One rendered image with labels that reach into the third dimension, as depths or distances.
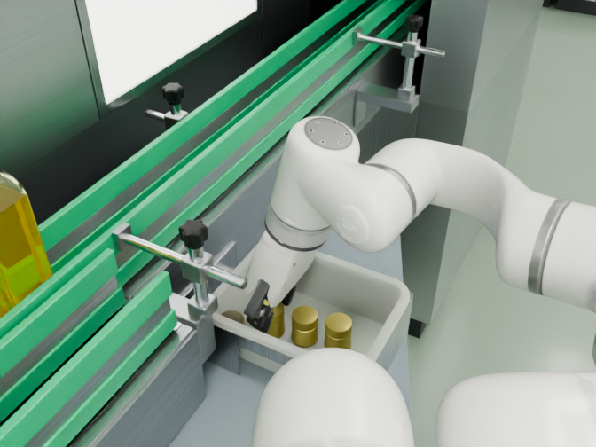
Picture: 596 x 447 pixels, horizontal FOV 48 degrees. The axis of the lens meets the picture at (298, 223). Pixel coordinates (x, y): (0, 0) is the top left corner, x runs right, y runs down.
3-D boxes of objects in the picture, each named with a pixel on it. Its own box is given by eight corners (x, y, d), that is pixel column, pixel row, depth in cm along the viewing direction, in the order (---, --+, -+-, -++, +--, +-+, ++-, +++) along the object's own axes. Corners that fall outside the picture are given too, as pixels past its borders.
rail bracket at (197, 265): (137, 272, 81) (120, 189, 73) (255, 321, 74) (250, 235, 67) (121, 287, 79) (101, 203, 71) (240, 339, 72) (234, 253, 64)
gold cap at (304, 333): (323, 333, 88) (323, 310, 85) (309, 351, 86) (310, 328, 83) (299, 324, 90) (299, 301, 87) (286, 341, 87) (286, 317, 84)
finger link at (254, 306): (279, 251, 77) (280, 267, 82) (240, 306, 74) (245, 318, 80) (287, 256, 77) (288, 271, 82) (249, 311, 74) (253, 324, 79)
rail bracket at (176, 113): (161, 151, 104) (149, 72, 95) (198, 162, 101) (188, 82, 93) (145, 163, 101) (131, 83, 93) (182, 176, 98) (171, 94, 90)
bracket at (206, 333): (157, 317, 84) (149, 277, 80) (219, 344, 81) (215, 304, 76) (139, 336, 82) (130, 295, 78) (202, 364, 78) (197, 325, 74)
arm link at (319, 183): (443, 176, 65) (395, 223, 58) (405, 247, 72) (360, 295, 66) (319, 98, 69) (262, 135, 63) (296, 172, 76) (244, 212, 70)
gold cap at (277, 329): (290, 326, 89) (289, 303, 86) (276, 344, 87) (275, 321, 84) (267, 317, 91) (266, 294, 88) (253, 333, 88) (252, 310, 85)
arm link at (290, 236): (298, 167, 77) (293, 184, 79) (257, 207, 71) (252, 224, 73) (353, 199, 76) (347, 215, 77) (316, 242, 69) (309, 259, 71)
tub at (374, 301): (268, 277, 99) (266, 232, 94) (410, 331, 91) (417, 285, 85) (200, 357, 87) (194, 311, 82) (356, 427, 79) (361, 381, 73)
